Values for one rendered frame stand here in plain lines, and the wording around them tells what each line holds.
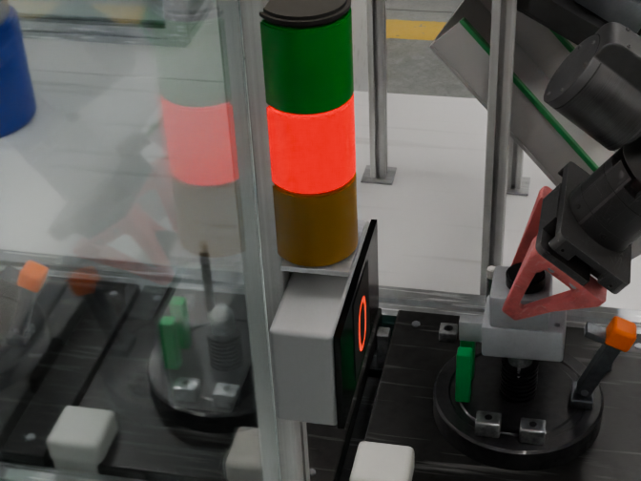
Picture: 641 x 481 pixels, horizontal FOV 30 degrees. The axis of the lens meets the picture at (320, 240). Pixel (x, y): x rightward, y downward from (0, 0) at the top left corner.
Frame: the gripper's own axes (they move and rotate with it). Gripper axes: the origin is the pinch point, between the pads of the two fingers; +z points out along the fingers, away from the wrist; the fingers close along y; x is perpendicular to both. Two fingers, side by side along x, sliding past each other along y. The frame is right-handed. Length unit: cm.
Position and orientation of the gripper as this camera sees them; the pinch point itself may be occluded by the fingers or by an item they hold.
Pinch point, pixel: (518, 290)
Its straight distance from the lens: 95.0
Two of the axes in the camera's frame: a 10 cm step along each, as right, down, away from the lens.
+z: -5.5, 5.9, 5.9
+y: -2.3, 5.8, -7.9
